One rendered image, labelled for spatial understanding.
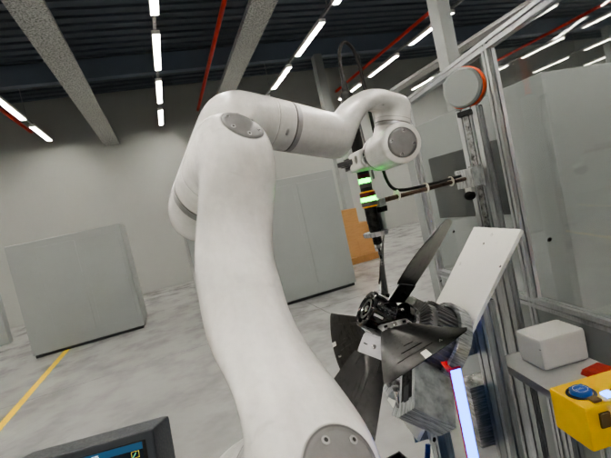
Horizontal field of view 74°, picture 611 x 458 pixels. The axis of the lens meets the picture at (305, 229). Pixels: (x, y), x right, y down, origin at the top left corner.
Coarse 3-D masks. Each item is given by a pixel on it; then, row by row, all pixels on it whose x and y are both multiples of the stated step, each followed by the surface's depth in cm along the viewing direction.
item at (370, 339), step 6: (366, 336) 124; (372, 336) 124; (360, 342) 124; (366, 342) 124; (372, 342) 123; (378, 342) 122; (360, 348) 123; (366, 348) 123; (372, 348) 122; (378, 348) 121; (372, 354) 121; (378, 354) 121
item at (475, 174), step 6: (468, 168) 150; (474, 168) 150; (480, 168) 154; (456, 174) 154; (462, 174) 152; (468, 174) 151; (474, 174) 150; (480, 174) 153; (468, 180) 151; (474, 180) 150; (480, 180) 153; (462, 186) 153; (468, 186) 152
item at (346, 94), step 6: (342, 84) 111; (342, 90) 112; (348, 90) 112; (342, 96) 111; (348, 96) 110; (342, 102) 111; (366, 210) 113; (372, 210) 112; (366, 216) 113; (372, 216) 112; (378, 216) 114; (372, 222) 113; (378, 222) 113; (372, 228) 113; (378, 228) 113; (378, 240) 113
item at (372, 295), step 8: (368, 296) 128; (376, 296) 121; (360, 304) 130; (368, 304) 126; (376, 304) 120; (384, 304) 120; (392, 304) 122; (400, 304) 129; (408, 304) 124; (360, 312) 129; (368, 312) 121; (376, 312) 119; (384, 312) 120; (392, 312) 120; (400, 312) 124; (408, 312) 122; (360, 320) 126; (368, 320) 119; (376, 320) 119; (384, 320) 119; (392, 320) 120; (368, 328) 121; (376, 328) 120
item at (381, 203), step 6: (384, 198) 116; (378, 204) 115; (384, 204) 116; (378, 210) 115; (384, 210) 115; (384, 216) 115; (384, 222) 115; (384, 228) 115; (366, 234) 112; (372, 234) 111; (378, 234) 111; (384, 234) 112
